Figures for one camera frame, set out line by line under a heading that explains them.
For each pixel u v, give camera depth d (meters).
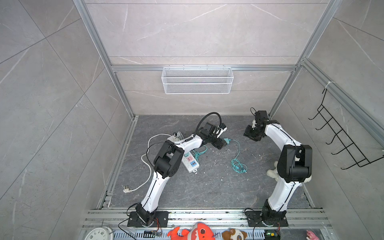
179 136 0.97
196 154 0.94
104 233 0.66
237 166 0.91
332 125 0.71
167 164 0.57
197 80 1.01
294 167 0.51
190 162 0.91
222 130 0.88
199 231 0.64
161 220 0.73
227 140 1.02
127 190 0.81
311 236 0.67
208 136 0.81
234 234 0.67
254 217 0.73
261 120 0.75
